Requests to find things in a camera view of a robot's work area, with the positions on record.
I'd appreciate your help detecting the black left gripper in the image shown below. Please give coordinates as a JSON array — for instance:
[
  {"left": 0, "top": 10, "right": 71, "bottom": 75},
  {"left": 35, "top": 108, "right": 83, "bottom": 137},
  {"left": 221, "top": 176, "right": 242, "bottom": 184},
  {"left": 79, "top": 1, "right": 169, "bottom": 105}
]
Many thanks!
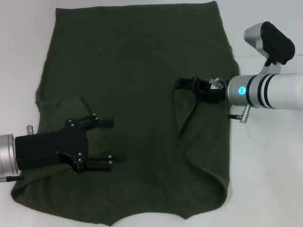
[{"left": 14, "top": 113, "right": 126, "bottom": 175}]

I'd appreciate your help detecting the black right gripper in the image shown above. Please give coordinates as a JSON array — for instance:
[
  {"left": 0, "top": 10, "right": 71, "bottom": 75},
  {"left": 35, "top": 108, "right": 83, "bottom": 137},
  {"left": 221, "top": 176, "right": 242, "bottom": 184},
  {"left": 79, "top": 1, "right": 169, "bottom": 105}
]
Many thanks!
[{"left": 175, "top": 76, "right": 229, "bottom": 105}]

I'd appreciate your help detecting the right gripper cable with plugs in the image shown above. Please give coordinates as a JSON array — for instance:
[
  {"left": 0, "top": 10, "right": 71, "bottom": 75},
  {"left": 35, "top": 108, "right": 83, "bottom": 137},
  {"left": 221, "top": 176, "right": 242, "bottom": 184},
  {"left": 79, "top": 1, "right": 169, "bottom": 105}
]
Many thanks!
[{"left": 209, "top": 77, "right": 252, "bottom": 124}]

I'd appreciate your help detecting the dark green shirt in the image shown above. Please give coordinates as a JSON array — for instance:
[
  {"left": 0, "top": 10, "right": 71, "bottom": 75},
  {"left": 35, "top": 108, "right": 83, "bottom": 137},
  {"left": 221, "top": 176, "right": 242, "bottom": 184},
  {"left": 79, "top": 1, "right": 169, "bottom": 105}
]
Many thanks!
[{"left": 10, "top": 1, "right": 239, "bottom": 227}]

